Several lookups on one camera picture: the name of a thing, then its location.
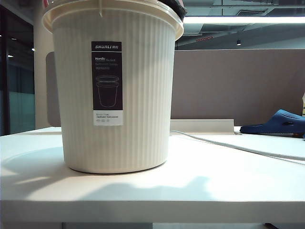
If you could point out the white ribbed plastic trash can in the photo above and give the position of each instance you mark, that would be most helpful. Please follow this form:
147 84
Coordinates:
143 95

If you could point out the black plastic garbage bag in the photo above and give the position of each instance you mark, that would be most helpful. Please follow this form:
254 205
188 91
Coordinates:
177 8

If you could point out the brown desk partition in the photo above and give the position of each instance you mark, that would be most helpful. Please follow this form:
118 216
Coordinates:
238 83

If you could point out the red ceiling sign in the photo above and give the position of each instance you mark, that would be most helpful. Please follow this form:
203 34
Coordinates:
205 39

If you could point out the grey rounded partition panel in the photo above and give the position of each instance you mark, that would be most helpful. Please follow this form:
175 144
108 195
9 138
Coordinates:
53 95

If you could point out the black ceiling spot lamp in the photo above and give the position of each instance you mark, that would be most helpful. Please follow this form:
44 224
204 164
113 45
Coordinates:
238 43

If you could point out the blue slipper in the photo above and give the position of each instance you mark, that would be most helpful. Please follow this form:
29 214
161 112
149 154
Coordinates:
274 124

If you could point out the long ceiling light strip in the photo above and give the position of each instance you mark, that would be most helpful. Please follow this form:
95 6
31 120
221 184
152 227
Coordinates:
238 19

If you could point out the ceiling air vent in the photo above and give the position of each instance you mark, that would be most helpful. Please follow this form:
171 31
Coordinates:
247 12

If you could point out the yellowish paper package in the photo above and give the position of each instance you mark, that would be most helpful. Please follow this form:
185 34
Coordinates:
303 107

